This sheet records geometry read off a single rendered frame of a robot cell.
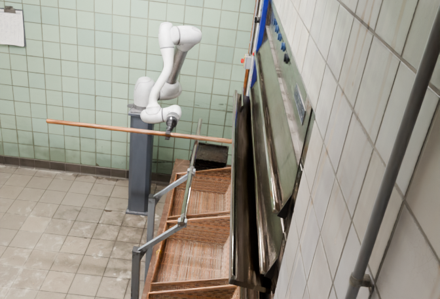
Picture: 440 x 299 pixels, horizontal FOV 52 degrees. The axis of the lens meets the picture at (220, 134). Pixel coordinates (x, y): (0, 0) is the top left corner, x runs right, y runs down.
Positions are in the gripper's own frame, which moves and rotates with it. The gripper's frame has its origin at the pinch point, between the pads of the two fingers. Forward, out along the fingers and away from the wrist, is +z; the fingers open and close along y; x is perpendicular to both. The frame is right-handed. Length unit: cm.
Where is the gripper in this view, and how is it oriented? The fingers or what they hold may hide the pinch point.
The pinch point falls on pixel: (167, 134)
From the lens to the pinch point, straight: 301.6
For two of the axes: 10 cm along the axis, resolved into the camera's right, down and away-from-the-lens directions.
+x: -9.9, -1.2, -0.2
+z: -0.4, 4.5, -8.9
